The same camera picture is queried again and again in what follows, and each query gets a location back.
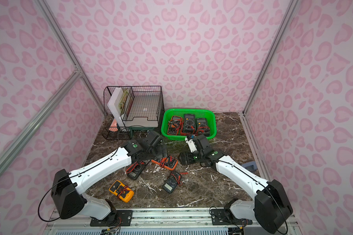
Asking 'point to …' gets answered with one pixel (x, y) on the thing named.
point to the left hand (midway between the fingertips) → (161, 150)
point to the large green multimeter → (189, 124)
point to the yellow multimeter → (123, 192)
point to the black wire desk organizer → (129, 133)
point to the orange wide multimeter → (169, 162)
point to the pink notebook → (113, 127)
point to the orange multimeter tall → (174, 125)
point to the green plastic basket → (208, 113)
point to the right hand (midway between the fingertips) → (184, 155)
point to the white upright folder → (113, 105)
